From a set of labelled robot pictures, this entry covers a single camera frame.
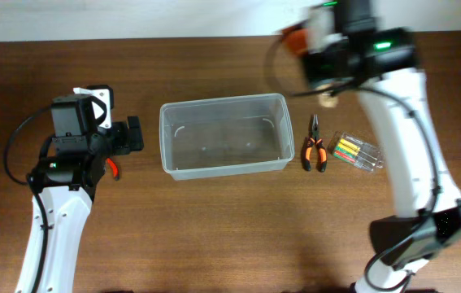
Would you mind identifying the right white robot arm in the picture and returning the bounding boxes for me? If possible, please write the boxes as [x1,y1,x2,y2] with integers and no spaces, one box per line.
[302,1,461,292]

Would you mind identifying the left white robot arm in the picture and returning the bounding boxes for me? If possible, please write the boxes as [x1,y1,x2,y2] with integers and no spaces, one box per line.
[15,88,144,292]

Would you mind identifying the clear screwdriver set case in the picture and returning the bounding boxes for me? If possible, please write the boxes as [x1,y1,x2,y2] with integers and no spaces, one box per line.
[328,132,385,173]

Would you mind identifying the orange black long-nose pliers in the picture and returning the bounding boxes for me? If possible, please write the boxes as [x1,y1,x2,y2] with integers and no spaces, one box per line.
[301,114,328,173]

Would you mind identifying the red handled cutter pliers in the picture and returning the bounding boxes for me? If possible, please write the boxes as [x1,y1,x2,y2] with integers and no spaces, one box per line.
[106,158,120,181]

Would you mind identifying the clear plastic container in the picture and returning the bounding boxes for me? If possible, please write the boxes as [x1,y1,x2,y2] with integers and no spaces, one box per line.
[159,93,295,181]

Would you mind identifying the orange scraper wooden handle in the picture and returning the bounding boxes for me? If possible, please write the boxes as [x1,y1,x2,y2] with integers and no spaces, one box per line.
[282,26,339,109]

